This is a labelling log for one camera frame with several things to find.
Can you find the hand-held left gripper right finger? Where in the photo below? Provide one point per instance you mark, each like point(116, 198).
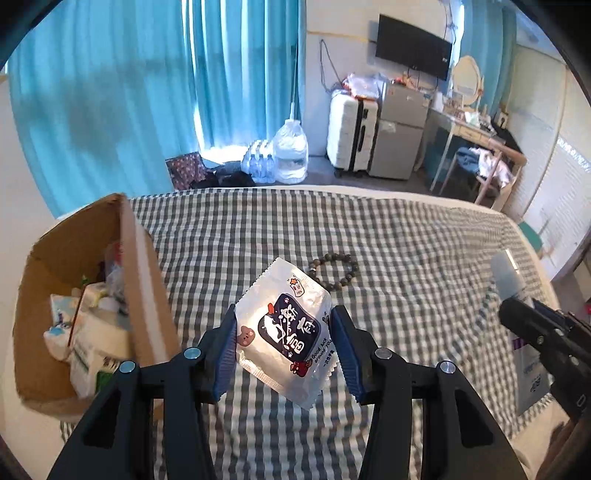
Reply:
point(346, 360)

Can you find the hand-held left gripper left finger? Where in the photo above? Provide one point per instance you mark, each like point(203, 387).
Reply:
point(225, 364)

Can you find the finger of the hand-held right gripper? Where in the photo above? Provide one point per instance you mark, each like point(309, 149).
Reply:
point(526, 323)

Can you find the white plastic packet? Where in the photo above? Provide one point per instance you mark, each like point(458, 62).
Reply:
point(531, 374)

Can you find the silver snack packet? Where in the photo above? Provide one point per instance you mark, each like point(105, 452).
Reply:
point(281, 332)

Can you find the brown cardboard box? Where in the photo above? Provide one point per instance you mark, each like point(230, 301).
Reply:
point(143, 300)

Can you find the green white medicine box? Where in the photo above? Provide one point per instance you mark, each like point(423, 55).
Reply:
point(97, 341)

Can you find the grey white checked bed cover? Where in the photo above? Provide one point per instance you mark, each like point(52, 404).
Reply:
point(415, 258)

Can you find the clothes on chair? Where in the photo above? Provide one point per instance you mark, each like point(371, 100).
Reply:
point(489, 164)

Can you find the wooden chair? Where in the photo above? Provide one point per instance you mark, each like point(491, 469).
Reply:
point(517, 159)

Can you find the black bag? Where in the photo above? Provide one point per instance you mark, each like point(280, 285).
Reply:
point(235, 179)

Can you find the patterned gift bag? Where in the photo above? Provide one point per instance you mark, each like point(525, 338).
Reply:
point(184, 168)

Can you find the wooden desk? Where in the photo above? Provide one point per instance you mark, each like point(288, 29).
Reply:
point(466, 131)

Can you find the pack of water bottles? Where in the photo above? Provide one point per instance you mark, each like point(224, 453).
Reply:
point(258, 161)

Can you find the white wardrobe doors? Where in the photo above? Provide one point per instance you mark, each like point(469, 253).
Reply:
point(554, 115)

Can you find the large water jug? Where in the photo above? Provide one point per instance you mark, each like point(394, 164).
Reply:
point(291, 152)

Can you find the white suitcase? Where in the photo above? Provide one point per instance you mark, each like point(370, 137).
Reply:
point(344, 134)

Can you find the oval mirror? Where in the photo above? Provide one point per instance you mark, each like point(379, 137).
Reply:
point(466, 78)

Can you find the red white plastic bags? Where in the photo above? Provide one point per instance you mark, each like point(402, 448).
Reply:
point(362, 85)

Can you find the blue curtain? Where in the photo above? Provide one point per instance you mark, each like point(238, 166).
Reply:
point(498, 46)
point(115, 92)

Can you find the black television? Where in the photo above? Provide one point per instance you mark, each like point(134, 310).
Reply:
point(411, 46)

